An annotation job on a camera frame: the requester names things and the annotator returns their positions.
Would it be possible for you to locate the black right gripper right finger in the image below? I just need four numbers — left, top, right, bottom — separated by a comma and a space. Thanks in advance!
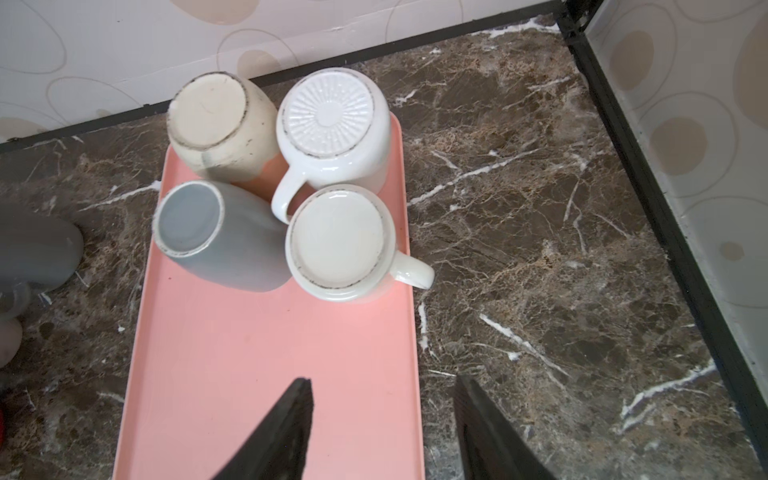
453, 375, 555, 480

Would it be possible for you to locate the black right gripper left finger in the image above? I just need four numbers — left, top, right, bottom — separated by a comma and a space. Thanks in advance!
214, 378, 314, 480

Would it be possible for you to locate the white ceramic mug front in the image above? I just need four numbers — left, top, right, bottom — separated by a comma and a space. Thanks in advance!
285, 184, 435, 303

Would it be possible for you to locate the light grey ceramic mug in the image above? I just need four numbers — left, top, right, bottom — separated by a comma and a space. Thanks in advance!
152, 180, 291, 293

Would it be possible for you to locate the pink plastic tray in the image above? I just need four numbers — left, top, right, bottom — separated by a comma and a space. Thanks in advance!
112, 110, 426, 480

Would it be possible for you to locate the white ceramic mug back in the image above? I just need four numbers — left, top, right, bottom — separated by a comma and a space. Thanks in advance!
271, 68, 391, 224

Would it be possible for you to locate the dark grey ceramic mug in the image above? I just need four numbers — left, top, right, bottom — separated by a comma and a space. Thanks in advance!
1, 204, 84, 321

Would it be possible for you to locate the beige ceramic mug back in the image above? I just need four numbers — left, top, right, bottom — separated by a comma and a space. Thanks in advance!
166, 71, 288, 202

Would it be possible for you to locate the pinkish white ceramic mug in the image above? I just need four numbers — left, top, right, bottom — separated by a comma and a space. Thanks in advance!
0, 318, 23, 368

